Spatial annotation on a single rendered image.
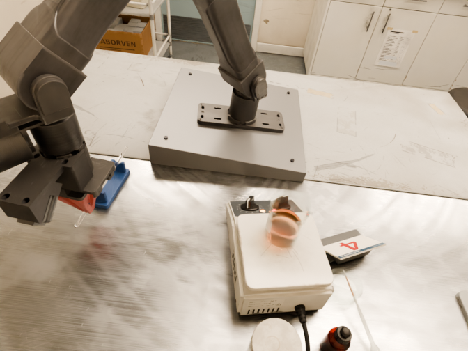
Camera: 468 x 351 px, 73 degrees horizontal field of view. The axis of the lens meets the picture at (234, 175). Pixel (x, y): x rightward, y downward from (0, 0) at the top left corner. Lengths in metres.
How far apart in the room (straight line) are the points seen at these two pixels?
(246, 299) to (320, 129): 0.53
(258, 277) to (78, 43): 0.35
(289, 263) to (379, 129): 0.56
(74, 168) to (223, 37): 0.30
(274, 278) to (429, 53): 2.86
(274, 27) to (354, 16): 0.88
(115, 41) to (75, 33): 2.26
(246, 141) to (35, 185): 0.41
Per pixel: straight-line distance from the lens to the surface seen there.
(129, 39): 2.61
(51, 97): 0.40
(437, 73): 3.28
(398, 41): 3.02
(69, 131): 0.45
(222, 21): 0.53
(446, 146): 0.97
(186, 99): 0.79
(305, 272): 0.45
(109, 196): 0.63
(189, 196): 0.62
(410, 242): 0.68
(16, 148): 0.44
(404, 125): 0.98
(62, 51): 0.40
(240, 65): 0.60
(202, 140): 0.67
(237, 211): 0.53
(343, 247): 0.58
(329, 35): 2.86
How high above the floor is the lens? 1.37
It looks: 45 degrees down
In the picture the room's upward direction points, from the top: 7 degrees clockwise
